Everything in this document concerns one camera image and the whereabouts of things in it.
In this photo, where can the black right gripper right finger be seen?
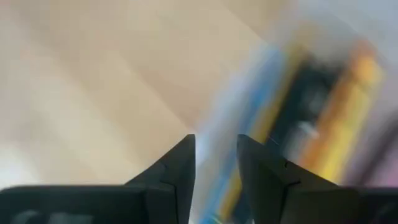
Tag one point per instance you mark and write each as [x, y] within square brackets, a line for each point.
[280, 202]

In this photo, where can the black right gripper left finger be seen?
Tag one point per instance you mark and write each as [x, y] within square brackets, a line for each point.
[168, 202]

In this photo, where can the thin yellow pen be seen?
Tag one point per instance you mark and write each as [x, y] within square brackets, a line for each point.
[233, 193]

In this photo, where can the pen with black grip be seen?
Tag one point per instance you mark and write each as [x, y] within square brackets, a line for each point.
[311, 93]

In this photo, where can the clear plastic supply box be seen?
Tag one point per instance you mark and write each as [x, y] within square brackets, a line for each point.
[357, 18]

